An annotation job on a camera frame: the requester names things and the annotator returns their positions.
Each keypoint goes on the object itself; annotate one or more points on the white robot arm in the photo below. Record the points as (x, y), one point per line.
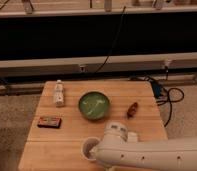
(116, 149)

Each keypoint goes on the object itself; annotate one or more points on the green ceramic bowl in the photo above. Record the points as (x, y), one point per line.
(94, 105)

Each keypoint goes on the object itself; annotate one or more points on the white plastic bottle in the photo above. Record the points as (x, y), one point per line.
(58, 96)

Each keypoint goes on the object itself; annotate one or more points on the dark red small object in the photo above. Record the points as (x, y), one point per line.
(132, 110)

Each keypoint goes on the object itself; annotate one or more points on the blue power adapter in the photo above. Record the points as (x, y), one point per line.
(157, 89)

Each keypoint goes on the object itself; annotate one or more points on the red black flat box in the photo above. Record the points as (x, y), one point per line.
(49, 122)

